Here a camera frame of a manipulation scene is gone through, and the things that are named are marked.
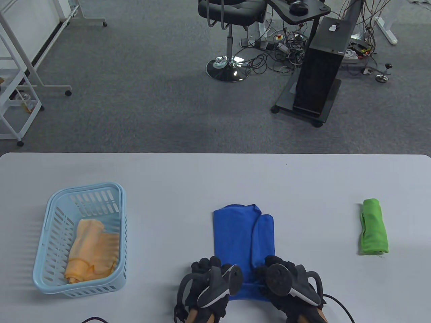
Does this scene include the person's right hand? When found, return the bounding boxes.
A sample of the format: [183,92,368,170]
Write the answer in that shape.
[254,255,326,322]

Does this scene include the person's left hand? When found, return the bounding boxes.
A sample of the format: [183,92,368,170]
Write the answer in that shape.
[174,256,233,323]

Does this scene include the blue towel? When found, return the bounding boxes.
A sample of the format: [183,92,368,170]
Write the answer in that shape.
[212,204,276,302]

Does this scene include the green towel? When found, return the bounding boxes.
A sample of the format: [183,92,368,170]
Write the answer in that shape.
[359,199,389,255]

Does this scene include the orange towel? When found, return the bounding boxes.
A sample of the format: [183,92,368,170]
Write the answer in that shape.
[64,219,120,284]

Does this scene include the person's left forearm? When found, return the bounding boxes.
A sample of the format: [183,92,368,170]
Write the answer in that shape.
[187,307,216,323]

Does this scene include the grey white right hand controller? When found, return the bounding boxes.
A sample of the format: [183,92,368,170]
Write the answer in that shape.
[266,263,321,306]

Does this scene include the grey white hand controller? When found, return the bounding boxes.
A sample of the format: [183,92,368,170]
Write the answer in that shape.
[266,263,321,306]
[197,264,244,308]

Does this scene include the grey white left hand controller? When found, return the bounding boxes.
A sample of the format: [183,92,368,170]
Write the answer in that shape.
[197,264,244,308]

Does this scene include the light blue plastic basket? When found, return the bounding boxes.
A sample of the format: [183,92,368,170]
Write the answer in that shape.
[33,182,127,299]

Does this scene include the black wheeled cart base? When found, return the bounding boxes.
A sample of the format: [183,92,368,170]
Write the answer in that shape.
[271,71,342,128]

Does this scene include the black computer tower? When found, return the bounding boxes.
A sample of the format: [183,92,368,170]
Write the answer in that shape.
[292,17,358,118]

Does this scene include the black side desk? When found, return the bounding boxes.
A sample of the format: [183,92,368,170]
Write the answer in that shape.
[266,0,331,44]

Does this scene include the white desk leg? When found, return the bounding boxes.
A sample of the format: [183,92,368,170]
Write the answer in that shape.
[374,17,398,45]

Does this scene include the black office chair chrome base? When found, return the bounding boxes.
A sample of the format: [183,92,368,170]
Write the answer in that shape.
[198,0,266,83]

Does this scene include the white shelf rack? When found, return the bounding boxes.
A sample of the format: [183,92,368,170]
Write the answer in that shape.
[0,34,45,147]

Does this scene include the white wheeled board stand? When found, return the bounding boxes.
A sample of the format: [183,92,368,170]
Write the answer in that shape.
[59,0,108,28]

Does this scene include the black right glove cable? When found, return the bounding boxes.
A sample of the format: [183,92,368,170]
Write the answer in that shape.
[323,294,356,323]

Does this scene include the tangle of floor cables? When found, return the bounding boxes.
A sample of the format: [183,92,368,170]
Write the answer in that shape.
[236,24,308,75]

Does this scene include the white wheeled metal frame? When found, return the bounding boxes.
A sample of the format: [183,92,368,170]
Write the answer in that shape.
[0,0,73,97]

